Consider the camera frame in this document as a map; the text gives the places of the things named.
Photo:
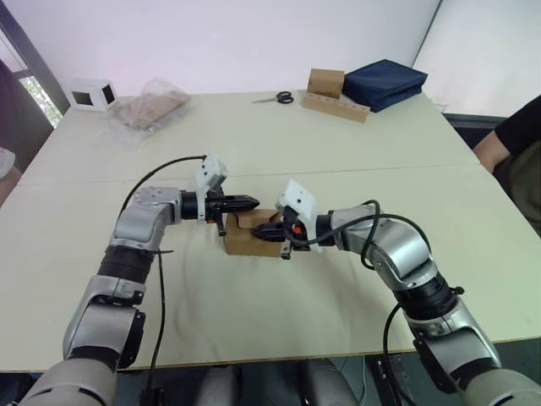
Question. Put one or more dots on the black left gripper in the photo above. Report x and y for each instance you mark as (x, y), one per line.
(216, 207)

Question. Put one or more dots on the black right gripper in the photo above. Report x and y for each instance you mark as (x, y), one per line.
(291, 220)

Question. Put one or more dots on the small cardboard box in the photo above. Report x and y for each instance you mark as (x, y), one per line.
(245, 245)

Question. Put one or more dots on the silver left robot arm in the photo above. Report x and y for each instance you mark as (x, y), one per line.
(143, 215)

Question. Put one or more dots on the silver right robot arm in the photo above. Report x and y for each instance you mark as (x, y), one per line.
(401, 245)

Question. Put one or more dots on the clear plastic bag of cardboard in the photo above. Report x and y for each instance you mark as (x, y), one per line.
(148, 105)

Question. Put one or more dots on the closed brown cardboard box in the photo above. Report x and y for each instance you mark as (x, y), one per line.
(324, 82)

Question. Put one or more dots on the wooden block with holes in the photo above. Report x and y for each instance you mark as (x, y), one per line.
(334, 109)

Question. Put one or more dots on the grey rounded shape under table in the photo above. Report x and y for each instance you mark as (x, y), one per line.
(327, 385)
(217, 387)

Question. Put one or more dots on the navy blue fabric bag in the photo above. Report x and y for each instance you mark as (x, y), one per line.
(380, 84)

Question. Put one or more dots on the black plate under table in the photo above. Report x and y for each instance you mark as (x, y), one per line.
(391, 380)

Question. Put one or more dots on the white cube with black squares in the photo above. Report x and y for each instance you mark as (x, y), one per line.
(89, 83)

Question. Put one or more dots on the small clear container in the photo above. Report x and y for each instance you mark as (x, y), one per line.
(441, 106)

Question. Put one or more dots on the dark side table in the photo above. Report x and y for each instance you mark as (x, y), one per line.
(471, 127)

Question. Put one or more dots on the person in dark short-sleeve shirt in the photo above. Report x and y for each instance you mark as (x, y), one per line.
(526, 182)

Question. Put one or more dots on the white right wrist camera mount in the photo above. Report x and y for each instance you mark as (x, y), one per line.
(298, 196)

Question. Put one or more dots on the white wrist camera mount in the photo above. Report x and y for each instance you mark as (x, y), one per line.
(298, 196)
(211, 169)

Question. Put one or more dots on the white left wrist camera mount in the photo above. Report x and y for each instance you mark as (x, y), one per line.
(211, 169)

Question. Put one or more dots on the black window frame post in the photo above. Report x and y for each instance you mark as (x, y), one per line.
(38, 51)

